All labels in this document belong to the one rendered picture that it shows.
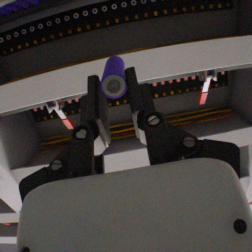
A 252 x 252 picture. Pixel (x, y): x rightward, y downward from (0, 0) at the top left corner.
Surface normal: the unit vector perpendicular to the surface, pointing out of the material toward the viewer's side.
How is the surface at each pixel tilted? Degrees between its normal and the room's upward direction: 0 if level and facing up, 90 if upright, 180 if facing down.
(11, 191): 90
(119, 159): 105
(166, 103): 90
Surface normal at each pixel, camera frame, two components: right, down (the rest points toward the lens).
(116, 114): 0.06, 0.63
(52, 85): 0.01, 0.40
